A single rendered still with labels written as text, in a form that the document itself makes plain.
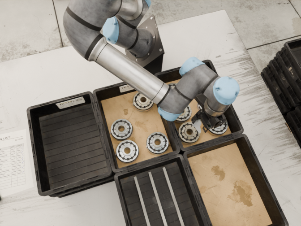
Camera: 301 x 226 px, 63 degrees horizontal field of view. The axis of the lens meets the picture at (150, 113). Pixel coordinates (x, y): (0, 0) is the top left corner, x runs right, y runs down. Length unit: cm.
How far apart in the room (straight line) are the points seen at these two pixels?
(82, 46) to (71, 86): 70
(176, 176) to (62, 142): 55
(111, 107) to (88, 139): 19
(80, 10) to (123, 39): 46
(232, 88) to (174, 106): 19
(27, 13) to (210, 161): 237
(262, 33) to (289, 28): 29
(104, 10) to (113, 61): 15
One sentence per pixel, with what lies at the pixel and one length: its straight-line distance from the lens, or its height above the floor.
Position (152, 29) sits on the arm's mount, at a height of 95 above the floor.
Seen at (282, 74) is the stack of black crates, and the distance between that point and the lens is 205.
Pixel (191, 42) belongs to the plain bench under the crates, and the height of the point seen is 70.
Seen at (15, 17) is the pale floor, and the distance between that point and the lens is 295.
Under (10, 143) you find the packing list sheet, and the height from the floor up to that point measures 70.
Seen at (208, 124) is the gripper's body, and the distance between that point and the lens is 93.
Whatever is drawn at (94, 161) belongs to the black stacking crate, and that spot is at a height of 83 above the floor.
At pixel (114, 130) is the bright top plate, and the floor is 86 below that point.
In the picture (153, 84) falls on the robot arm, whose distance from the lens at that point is 79.
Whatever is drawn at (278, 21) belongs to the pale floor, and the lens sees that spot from 297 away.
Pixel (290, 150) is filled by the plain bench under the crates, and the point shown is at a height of 70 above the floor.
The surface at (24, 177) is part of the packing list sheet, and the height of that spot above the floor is 70.
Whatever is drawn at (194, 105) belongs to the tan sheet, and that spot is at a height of 83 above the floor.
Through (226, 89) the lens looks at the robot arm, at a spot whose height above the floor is 132.
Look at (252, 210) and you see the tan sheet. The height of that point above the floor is 83.
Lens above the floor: 195
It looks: 68 degrees down
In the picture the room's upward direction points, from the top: 3 degrees clockwise
